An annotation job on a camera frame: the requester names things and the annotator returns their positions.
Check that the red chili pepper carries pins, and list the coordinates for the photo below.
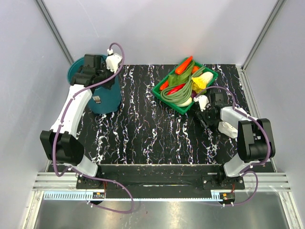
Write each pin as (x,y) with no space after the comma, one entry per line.
(176,89)

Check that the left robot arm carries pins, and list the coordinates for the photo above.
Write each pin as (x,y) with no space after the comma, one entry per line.
(93,84)

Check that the green plastic vegetable tray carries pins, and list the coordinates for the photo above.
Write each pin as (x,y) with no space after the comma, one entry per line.
(174,79)

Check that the large orange carrot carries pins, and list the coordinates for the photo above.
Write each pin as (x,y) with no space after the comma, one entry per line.
(182,67)

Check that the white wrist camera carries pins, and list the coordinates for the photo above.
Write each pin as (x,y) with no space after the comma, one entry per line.
(113,61)
(203,102)

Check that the yellow white cabbage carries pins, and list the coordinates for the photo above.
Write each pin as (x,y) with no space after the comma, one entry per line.
(199,83)

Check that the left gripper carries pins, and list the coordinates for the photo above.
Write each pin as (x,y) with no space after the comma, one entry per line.
(108,85)

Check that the white radish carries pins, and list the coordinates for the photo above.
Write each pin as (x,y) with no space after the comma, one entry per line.
(186,103)

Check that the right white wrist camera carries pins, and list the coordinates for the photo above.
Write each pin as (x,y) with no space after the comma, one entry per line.
(203,102)

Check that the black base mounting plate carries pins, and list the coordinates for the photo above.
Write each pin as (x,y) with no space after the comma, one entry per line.
(162,181)

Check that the black trash bag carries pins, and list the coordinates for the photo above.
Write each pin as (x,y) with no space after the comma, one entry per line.
(202,119)

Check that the green long beans bundle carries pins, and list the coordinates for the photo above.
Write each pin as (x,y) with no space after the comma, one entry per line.
(182,95)

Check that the small orange carrot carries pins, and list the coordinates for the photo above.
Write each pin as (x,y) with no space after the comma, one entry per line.
(164,85)

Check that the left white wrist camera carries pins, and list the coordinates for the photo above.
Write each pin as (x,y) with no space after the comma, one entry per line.
(113,61)

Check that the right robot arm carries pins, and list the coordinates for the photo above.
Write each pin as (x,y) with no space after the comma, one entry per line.
(255,142)

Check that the teal plastic trash bin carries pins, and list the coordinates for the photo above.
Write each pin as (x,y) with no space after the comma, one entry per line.
(106,98)

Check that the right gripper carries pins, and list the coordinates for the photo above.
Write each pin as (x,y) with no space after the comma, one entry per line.
(200,114)

